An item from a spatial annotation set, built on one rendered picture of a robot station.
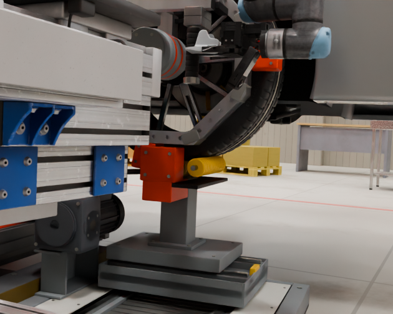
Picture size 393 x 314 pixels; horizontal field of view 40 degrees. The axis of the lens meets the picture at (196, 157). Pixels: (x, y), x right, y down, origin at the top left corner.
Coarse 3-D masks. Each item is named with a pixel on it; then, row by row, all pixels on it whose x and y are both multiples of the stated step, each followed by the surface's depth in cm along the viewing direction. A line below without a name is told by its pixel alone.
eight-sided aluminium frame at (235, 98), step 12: (228, 0) 160; (228, 12) 160; (240, 60) 160; (228, 96) 161; (240, 96) 160; (216, 108) 163; (228, 108) 161; (204, 120) 164; (216, 120) 163; (156, 132) 169; (168, 132) 168; (180, 132) 167; (192, 132) 165; (204, 132) 164; (180, 144) 167; (192, 144) 165
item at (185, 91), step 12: (180, 24) 177; (216, 24) 173; (180, 36) 177; (204, 60) 174; (216, 60) 173; (228, 60) 172; (168, 84) 179; (180, 84) 177; (168, 96) 179; (192, 96) 176; (156, 120) 200; (192, 120) 176
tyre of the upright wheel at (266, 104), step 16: (256, 80) 167; (272, 80) 169; (256, 96) 167; (272, 96) 176; (240, 112) 169; (256, 112) 168; (272, 112) 187; (224, 128) 171; (240, 128) 169; (256, 128) 183; (208, 144) 172; (224, 144) 172; (240, 144) 187
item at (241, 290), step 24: (120, 264) 183; (144, 264) 182; (240, 264) 190; (264, 264) 192; (120, 288) 177; (144, 288) 174; (168, 288) 172; (192, 288) 169; (216, 288) 166; (240, 288) 164
